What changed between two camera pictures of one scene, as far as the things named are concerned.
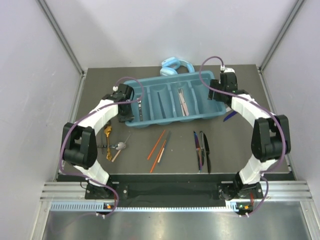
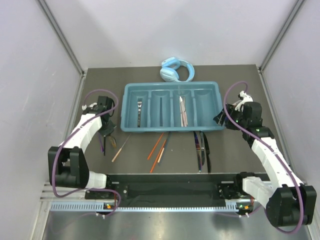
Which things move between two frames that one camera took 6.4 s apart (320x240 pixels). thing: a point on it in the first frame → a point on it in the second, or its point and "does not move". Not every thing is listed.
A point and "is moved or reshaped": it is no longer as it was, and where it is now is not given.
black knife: [207, 153] does not move
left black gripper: [128, 117] → [108, 131]
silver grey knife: [201, 143] does not move
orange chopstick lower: [158, 157] does not move
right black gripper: [215, 97] → [220, 119]
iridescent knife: [198, 148] does not move
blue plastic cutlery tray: [172, 98] is moved or reshaped
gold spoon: [107, 130] → [113, 141]
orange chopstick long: [154, 145] does not move
